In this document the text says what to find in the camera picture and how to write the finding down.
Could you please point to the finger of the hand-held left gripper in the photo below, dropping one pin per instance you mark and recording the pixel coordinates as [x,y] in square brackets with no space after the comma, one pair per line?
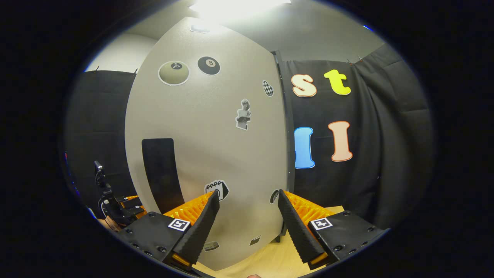
[138,211]
[130,198]

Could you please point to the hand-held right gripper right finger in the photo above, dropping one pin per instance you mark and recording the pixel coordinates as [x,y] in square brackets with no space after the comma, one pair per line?
[295,231]

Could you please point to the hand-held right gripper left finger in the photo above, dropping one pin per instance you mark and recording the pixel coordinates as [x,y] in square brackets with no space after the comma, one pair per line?
[200,227]

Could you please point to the grey cabinet door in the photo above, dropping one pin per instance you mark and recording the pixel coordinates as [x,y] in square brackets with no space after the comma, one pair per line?
[208,146]

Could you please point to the dark grey cabinet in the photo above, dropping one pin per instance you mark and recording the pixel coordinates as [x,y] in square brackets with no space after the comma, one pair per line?
[289,135]

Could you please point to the black backdrop cloth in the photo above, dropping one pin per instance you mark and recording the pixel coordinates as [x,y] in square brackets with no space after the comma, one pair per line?
[386,135]

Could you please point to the large ceiling light panel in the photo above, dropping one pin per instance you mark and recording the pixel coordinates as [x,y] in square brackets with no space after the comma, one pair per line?
[239,7]

